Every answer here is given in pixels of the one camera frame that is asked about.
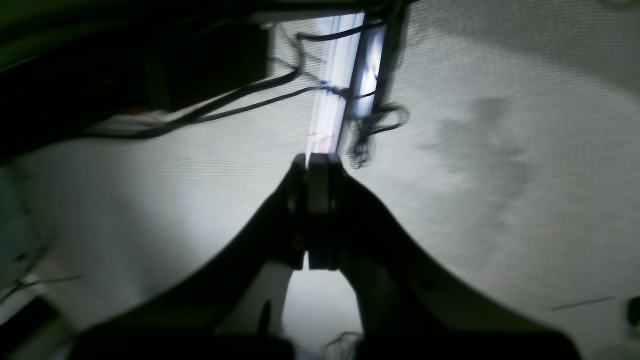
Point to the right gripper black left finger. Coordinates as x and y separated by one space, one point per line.
230 308

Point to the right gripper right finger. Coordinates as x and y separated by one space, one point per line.
410 306

